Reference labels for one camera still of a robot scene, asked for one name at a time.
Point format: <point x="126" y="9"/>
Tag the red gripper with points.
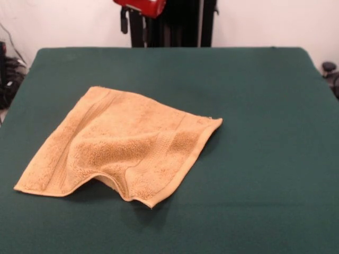
<point x="145" y="6"/>

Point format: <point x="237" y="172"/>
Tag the tan terry towel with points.
<point x="127" y="153"/>

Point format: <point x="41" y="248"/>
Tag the black upright stand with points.
<point x="180" y="26"/>

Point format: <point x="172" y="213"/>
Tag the black box device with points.
<point x="2" y="61"/>

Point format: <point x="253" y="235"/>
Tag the dark green table cloth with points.
<point x="238" y="185"/>

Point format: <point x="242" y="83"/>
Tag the black round floor object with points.
<point x="331" y="76"/>

